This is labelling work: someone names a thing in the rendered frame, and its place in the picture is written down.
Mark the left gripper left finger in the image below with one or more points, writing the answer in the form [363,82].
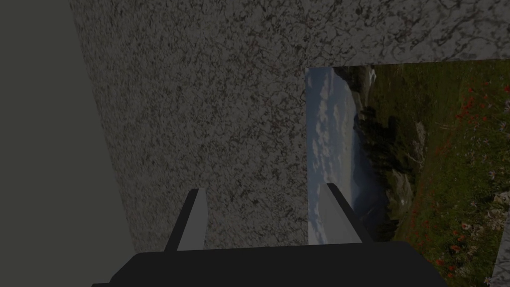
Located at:
[190,227]

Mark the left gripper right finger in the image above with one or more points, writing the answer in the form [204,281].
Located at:
[338,223]

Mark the landscape view window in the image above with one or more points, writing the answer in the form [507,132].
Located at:
[430,159]

